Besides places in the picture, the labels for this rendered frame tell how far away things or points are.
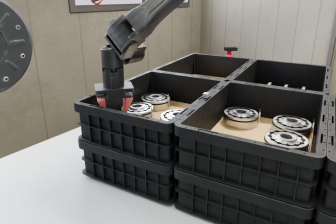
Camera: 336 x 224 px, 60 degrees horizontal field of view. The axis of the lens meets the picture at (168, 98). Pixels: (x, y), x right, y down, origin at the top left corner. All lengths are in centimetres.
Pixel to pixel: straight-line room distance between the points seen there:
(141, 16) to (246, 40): 289
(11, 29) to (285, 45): 313
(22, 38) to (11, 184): 56
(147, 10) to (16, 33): 34
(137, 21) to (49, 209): 50
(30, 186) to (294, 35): 295
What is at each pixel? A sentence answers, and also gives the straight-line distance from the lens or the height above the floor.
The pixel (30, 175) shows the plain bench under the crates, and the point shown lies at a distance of 96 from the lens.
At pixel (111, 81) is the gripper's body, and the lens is 78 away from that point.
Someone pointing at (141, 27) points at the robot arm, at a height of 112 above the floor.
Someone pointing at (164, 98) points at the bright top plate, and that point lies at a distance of 100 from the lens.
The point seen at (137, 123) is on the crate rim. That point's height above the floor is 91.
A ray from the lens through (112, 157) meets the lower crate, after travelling 78.
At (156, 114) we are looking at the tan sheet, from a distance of 95.
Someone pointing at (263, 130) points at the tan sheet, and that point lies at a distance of 88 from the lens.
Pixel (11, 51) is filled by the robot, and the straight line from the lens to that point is 47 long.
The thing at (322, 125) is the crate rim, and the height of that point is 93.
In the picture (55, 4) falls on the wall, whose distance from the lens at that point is 236.
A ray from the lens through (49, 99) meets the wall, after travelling 240.
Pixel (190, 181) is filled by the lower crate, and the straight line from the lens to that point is 68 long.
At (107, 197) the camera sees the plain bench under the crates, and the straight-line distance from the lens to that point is 82.
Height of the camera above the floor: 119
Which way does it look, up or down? 19 degrees down
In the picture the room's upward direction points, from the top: straight up
